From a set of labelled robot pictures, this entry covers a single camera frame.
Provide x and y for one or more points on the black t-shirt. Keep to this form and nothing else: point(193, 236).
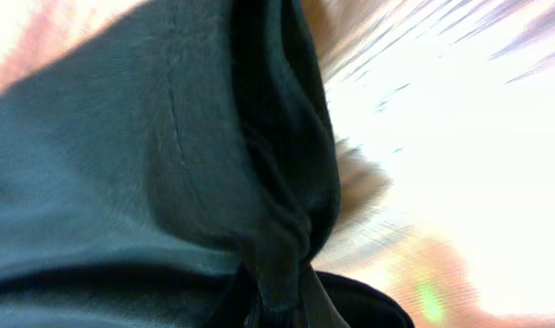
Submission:
point(140, 171)

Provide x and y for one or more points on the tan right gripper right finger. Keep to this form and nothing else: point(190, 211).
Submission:
point(334, 301)

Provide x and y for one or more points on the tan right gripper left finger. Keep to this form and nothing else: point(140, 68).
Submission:
point(239, 306)

